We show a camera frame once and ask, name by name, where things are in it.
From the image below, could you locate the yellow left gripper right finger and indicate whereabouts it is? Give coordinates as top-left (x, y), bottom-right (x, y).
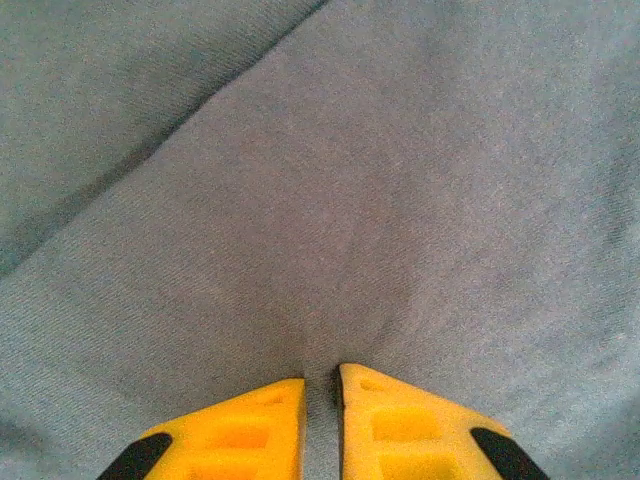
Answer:
top-left (338, 362), bottom-right (551, 480)

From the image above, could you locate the blue t-shirt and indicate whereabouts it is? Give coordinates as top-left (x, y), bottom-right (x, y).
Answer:
top-left (0, 0), bottom-right (640, 480)

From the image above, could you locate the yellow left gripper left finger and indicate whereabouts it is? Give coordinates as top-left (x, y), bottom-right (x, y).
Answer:
top-left (97, 377), bottom-right (308, 480)

